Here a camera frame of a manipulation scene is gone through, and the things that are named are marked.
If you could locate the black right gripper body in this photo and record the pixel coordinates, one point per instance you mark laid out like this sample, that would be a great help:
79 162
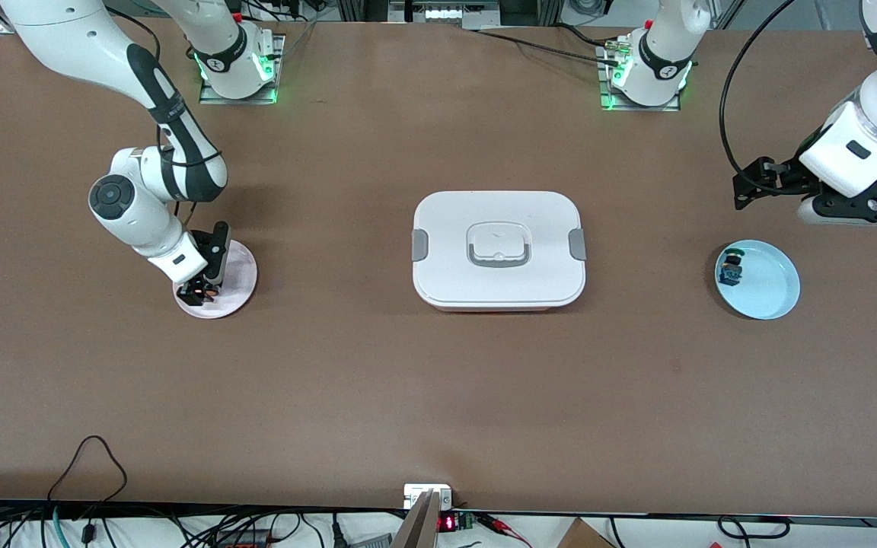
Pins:
200 288

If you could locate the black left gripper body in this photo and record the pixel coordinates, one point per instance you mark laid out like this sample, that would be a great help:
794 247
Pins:
791 172

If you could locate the orange push-button switch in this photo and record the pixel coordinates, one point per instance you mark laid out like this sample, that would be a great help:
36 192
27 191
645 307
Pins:
205 291

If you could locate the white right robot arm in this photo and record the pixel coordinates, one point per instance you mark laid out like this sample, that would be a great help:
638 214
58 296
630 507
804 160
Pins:
134 228

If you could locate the white lidded box grey latches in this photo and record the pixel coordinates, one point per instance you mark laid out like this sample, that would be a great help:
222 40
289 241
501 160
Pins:
499 281

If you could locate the white outlet box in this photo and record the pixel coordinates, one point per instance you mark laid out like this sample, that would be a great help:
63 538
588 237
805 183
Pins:
416 493

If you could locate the pale pink round plate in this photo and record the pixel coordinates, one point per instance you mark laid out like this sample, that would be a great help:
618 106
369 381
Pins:
237 285

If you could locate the light blue round plate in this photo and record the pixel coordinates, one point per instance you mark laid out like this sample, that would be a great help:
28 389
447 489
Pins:
770 285

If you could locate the aluminium profile bar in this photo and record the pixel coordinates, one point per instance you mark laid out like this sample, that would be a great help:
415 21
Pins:
417 525

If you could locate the aluminium corner profile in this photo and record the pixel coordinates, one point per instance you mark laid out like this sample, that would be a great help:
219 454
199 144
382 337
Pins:
4 28

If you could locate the red digit display module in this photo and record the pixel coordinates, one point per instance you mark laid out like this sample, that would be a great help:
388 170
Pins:
447 524

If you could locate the brown cardboard piece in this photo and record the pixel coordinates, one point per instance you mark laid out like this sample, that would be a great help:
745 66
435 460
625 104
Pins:
583 536

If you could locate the green push-button switch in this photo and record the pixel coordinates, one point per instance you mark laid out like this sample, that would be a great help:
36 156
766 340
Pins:
731 268

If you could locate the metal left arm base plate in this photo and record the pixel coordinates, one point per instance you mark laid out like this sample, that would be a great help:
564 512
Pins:
610 103

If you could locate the aluminium frame rail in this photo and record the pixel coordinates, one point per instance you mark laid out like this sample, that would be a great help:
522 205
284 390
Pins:
446 14

